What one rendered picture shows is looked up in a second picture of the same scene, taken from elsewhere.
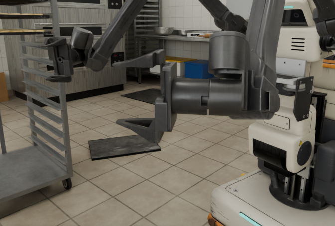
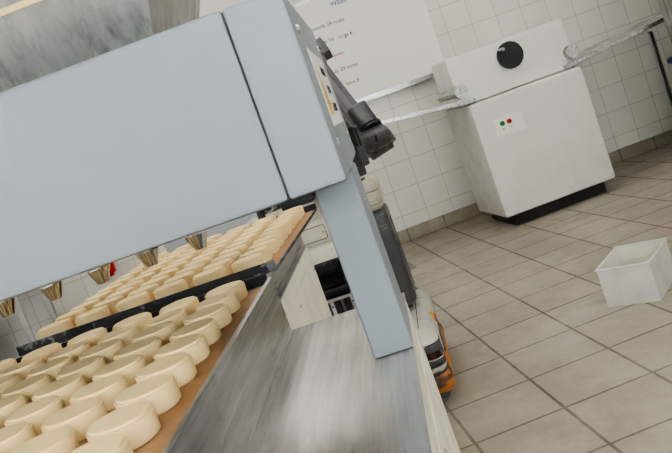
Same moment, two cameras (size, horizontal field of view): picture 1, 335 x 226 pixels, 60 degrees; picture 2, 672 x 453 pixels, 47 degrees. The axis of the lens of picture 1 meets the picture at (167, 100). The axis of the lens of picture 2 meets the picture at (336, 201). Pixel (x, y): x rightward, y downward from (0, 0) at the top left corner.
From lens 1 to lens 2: 1.68 m
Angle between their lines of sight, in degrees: 48
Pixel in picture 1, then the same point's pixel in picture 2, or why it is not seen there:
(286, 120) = (321, 228)
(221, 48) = (363, 110)
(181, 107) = (367, 146)
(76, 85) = not seen: outside the picture
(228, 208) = not seen: hidden behind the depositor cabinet
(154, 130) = (361, 167)
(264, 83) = not seen: hidden behind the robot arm
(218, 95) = (379, 132)
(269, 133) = (313, 251)
